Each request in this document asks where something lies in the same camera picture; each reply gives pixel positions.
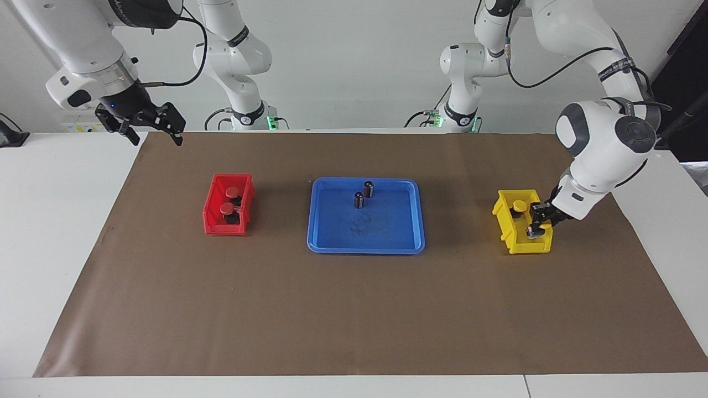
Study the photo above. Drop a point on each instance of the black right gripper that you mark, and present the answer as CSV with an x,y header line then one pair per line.
x,y
127,102

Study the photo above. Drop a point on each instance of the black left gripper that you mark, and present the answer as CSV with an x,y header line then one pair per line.
x,y
553,213

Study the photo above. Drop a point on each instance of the yellow push button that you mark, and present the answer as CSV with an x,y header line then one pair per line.
x,y
534,231
519,207

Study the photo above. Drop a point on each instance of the red push button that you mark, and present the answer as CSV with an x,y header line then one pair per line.
x,y
228,209
232,192

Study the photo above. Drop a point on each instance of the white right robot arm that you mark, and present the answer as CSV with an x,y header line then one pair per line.
x,y
83,44

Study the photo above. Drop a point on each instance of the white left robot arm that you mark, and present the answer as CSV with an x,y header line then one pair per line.
x,y
597,155

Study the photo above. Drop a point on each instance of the yellow plastic bin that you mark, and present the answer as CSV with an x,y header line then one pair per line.
x,y
514,240

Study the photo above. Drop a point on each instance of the red plastic bin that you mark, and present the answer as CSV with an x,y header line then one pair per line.
x,y
213,226

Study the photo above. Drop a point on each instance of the black device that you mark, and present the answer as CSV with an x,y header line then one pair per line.
x,y
11,137

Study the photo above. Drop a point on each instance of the black pole stand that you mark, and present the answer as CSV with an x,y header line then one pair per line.
x,y
683,119

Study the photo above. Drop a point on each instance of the black cylindrical capacitor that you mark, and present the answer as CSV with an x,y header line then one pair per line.
x,y
359,199
368,188

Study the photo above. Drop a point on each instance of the blue plastic tray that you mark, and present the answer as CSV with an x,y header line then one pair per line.
x,y
337,226

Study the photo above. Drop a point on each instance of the brown paper mat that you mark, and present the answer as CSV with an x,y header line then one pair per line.
x,y
354,320

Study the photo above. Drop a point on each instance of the dark background panel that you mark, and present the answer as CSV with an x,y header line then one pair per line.
x,y
691,55

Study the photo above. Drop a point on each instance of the white wall socket strip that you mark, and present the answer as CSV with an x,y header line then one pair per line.
x,y
72,126

